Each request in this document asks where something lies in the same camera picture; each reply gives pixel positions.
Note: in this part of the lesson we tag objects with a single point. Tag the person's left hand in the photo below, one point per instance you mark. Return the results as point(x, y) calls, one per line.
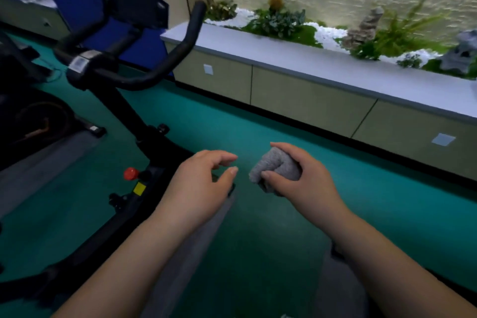
point(193, 191)

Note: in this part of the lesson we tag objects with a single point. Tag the person's right hand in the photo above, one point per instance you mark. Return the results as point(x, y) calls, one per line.
point(309, 183)

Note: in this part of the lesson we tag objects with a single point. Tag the person's left thumb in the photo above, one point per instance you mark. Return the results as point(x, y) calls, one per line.
point(228, 179)

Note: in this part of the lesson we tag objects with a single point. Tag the person's right thumb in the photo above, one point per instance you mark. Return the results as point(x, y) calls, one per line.
point(277, 178)

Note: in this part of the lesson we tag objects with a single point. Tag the grey cloth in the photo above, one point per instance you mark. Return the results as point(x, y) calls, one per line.
point(274, 170)

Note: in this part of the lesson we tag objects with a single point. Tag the person's right forearm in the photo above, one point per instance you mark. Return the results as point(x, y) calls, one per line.
point(395, 273)

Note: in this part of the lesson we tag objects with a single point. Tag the person's left forearm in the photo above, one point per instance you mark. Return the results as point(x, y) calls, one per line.
point(126, 269)

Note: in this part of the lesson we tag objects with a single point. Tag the grey floor mat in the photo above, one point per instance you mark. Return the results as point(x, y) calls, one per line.
point(41, 165)
point(186, 254)

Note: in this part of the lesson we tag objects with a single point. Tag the red round knob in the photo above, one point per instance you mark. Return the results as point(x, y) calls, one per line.
point(131, 173)

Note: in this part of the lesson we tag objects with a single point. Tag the long beige planter cabinet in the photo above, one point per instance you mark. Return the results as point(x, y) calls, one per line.
point(328, 86)

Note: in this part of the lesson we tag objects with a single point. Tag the white pebble bed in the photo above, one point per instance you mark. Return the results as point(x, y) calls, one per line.
point(320, 36)

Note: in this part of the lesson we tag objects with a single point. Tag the black exercise bike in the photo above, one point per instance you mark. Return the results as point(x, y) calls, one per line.
point(93, 105)

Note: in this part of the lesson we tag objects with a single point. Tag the dark leafy green plant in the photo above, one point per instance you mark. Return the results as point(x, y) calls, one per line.
point(277, 23)

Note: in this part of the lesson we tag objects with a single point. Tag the grey decorative rock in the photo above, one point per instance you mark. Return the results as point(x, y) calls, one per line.
point(460, 52)
point(363, 29)

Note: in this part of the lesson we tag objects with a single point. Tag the green fern plant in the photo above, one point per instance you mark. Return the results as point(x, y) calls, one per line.
point(400, 32)

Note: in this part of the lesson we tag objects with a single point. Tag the black bike display console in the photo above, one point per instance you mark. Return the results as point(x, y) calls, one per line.
point(136, 1)

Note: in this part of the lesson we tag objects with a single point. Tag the blue partition panel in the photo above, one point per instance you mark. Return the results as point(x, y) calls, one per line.
point(100, 4)

